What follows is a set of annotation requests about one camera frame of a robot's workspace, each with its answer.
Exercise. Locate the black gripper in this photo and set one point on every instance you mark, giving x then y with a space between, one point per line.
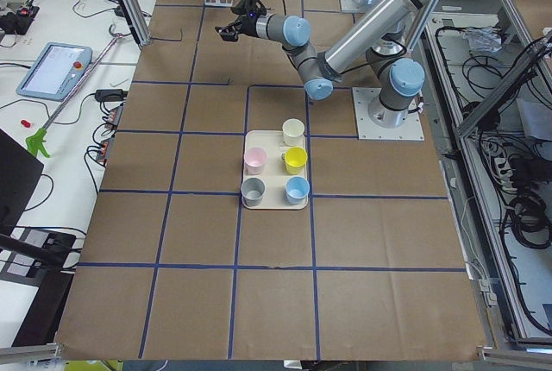
248 26

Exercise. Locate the white plastic cup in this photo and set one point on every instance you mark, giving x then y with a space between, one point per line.
293 132

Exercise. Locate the pink plastic cup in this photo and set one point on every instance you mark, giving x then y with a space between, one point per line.
255 160

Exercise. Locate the yellow plastic cup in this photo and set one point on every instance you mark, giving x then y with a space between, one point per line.
295 159

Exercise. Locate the grey plastic cup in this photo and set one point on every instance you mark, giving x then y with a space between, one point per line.
252 191

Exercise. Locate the cream plastic tray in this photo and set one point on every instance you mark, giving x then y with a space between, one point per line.
274 175

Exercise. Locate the blue teach pendant tablet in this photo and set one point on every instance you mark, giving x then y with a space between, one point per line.
56 71

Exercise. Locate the black laptop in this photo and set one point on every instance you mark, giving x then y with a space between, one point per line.
20 172

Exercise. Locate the green handled reacher grabber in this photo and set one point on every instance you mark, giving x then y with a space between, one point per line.
35 142

